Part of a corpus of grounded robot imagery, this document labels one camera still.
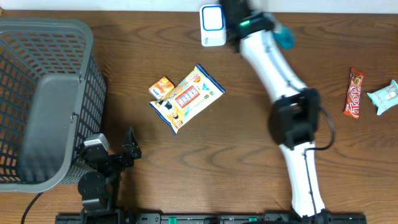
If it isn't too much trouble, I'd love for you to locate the teal mouthwash bottle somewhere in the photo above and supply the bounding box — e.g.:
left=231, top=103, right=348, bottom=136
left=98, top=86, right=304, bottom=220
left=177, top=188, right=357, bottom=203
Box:
left=267, top=13, right=295, bottom=50

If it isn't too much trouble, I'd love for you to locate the small orange snack packet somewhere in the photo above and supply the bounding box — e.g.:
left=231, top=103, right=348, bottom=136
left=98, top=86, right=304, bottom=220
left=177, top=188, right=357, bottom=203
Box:
left=149, top=77, right=175, bottom=100

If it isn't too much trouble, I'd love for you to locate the yellow snack bag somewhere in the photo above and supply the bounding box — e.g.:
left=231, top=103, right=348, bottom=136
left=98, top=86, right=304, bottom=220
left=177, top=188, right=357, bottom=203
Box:
left=150, top=63, right=225, bottom=134

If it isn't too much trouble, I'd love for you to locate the red brown chocolate bar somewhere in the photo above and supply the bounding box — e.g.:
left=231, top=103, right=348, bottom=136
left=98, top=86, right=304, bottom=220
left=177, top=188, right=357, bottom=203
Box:
left=343, top=68, right=365, bottom=119

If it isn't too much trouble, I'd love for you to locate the teal wet wipes pack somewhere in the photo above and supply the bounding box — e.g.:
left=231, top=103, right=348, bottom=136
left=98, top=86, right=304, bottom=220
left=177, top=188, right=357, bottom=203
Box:
left=367, top=80, right=397, bottom=116

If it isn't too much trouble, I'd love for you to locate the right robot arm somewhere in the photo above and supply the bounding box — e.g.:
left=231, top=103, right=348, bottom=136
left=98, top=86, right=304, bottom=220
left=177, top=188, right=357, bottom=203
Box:
left=220, top=0, right=325, bottom=219

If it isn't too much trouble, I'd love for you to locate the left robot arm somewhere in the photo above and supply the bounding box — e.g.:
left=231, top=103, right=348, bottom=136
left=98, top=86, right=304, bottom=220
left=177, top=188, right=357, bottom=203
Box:
left=78, top=128, right=142, bottom=223

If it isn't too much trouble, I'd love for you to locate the white barcode scanner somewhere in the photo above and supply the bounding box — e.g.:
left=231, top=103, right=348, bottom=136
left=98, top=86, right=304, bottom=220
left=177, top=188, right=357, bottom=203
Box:
left=199, top=4, right=226, bottom=47

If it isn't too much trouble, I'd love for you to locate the grey plastic shopping basket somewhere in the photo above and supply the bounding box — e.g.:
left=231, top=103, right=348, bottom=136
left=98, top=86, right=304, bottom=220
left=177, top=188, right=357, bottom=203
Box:
left=1, top=18, right=106, bottom=193

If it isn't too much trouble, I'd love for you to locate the left black cable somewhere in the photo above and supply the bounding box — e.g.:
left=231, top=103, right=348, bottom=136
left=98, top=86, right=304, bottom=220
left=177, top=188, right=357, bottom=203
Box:
left=21, top=192, right=44, bottom=224

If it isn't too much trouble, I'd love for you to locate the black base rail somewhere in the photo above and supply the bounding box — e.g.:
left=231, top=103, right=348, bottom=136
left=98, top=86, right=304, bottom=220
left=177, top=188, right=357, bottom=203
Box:
left=55, top=212, right=367, bottom=224

